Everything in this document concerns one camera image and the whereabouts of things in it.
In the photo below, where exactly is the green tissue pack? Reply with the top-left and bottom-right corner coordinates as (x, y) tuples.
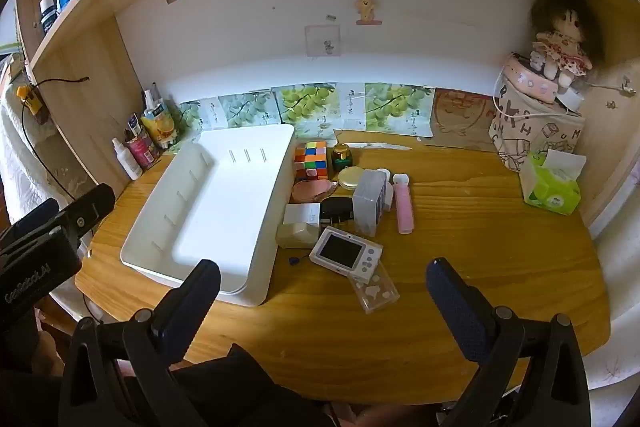
(518, 150), (587, 216)

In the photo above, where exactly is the person's left forearm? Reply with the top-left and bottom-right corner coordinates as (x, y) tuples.
(0, 329), (68, 427)

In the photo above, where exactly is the pink shell-shaped compact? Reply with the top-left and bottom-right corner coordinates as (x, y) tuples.
(291, 178), (337, 204)

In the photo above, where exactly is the clear square wall sticker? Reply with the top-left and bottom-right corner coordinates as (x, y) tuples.
(305, 25), (342, 58)

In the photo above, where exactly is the white spray bottle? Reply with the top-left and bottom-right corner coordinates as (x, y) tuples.
(111, 138), (143, 181)

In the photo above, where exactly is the pink round band box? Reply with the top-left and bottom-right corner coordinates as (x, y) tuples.
(502, 52), (561, 104)

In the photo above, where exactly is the dark bottle with white cap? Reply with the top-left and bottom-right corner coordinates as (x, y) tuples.
(39, 0), (58, 32)

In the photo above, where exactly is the small white box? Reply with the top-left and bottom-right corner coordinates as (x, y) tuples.
(283, 203), (321, 228)

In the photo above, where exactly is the black cable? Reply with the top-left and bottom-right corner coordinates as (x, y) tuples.
(22, 77), (91, 208)

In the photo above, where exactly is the white plastic organizer tray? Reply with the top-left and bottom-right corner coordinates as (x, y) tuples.
(120, 123), (297, 307)

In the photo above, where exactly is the small white digital camera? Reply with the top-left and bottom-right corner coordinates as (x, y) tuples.
(287, 227), (384, 278)

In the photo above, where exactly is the clear case with stickers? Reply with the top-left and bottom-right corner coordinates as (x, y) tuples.
(350, 262), (401, 315)

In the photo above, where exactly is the green jar with gold lid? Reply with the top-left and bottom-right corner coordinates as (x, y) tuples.
(331, 143), (354, 172)

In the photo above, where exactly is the letter-print fabric box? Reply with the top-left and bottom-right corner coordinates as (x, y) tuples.
(489, 77), (586, 172)

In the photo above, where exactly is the round cream tin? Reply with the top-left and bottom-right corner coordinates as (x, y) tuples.
(338, 167), (372, 192)

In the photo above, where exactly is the pink patterned can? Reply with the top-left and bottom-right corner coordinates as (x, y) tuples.
(124, 127), (161, 171)

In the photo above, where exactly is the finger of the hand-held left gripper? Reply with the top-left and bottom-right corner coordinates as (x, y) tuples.
(59, 183), (117, 254)

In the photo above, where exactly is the person's black clothing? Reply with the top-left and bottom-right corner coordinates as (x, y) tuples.
(170, 343), (336, 427)

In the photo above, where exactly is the yellow and black gadget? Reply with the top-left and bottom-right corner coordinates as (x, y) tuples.
(16, 86), (43, 115)

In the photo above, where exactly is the white tooth-shaped holder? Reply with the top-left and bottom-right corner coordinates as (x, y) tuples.
(376, 168), (411, 212)

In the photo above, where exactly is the white quilted blanket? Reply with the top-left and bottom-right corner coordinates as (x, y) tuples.
(0, 52), (96, 218)

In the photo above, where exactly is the multicoloured puzzle cube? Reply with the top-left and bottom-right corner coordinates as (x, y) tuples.
(292, 140), (328, 180)

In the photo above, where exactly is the brown paper poster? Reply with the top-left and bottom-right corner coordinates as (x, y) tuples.
(431, 88), (501, 152)

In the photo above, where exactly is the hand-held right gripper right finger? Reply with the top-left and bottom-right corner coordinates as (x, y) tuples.
(425, 257), (592, 427)

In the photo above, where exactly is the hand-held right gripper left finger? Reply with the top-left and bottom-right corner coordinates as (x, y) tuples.
(60, 259), (223, 427)

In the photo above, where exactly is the rag doll with brown hair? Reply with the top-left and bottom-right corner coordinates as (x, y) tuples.
(529, 0), (606, 88)

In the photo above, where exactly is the green grape print card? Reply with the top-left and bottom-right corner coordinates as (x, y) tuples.
(172, 99), (221, 152)
(217, 91), (276, 130)
(364, 82), (435, 138)
(271, 83), (368, 138)

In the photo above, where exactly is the translucent plastic box blue label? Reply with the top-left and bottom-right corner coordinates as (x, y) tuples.
(352, 170), (388, 238)

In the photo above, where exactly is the bear wall sticker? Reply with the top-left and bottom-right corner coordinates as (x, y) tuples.
(355, 0), (383, 26)

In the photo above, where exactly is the pink stick-shaped case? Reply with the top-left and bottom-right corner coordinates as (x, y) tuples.
(394, 184), (416, 235)

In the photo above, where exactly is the wooden desk hutch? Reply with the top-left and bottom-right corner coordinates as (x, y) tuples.
(15, 0), (640, 238)

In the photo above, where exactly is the black power adapter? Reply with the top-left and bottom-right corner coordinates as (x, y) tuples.
(319, 197), (357, 228)

